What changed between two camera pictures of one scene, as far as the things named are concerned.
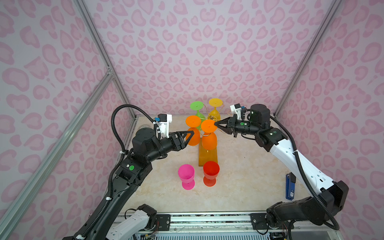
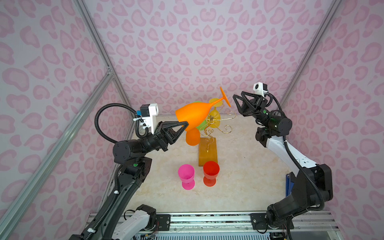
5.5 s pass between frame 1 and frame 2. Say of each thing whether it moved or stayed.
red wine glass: stayed
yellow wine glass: stayed
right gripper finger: moved
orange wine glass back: stayed
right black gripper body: moved
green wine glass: moved
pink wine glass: stayed
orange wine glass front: moved
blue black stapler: stayed
